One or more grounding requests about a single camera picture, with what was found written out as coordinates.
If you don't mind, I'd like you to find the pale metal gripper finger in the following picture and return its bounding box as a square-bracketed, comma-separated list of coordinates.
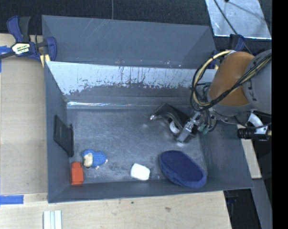
[181, 124, 195, 144]
[176, 121, 191, 142]

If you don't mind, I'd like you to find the white rounded block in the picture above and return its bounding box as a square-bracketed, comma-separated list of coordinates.
[130, 163, 151, 181]

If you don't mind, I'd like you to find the grey metal bin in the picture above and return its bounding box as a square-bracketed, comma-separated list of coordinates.
[41, 15, 255, 204]

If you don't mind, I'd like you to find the black cylinder on white bracket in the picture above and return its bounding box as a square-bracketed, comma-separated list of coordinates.
[236, 112, 272, 142]

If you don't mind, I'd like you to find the black flat rectangular case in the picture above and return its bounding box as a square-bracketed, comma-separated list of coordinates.
[53, 114, 75, 158]

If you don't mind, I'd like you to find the black tape dispenser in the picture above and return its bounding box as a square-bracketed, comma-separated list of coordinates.
[150, 103, 190, 138]

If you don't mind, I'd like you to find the orange-red toy block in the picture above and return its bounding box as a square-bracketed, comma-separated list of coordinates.
[70, 161, 85, 186]

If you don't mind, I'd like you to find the dark blue fabric bowl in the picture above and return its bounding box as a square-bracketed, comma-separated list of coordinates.
[158, 150, 208, 190]

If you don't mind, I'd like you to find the blue toy animal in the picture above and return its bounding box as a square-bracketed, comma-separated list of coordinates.
[81, 148, 109, 170]

